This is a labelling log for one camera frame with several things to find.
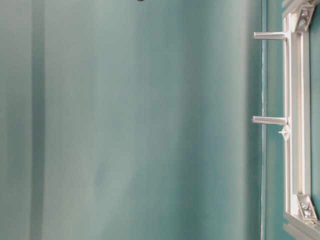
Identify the silver metal pin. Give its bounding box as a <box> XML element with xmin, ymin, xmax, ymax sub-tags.
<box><xmin>253</xmin><ymin>32</ymin><xmax>288</xmax><ymax>40</ymax></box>
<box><xmin>251</xmin><ymin>116</ymin><xmax>288</xmax><ymax>126</ymax></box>

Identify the aluminium extrusion frame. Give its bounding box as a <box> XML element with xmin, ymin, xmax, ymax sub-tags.
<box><xmin>281</xmin><ymin>0</ymin><xmax>320</xmax><ymax>240</ymax></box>

